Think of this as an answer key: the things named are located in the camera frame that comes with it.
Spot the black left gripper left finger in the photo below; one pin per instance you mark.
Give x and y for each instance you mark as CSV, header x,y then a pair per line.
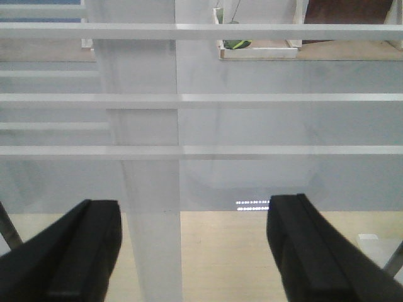
x,y
70,260

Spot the green sandbag on far platform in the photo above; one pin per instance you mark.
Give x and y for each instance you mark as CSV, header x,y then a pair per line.
x,y
236,44

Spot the white framed sliding glass door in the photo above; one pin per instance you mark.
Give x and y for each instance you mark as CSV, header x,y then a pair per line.
x,y
139,101

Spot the brown wooden door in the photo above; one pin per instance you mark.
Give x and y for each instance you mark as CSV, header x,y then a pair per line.
x,y
347,11

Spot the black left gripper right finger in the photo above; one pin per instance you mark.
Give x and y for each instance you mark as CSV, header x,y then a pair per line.
x,y
316,262

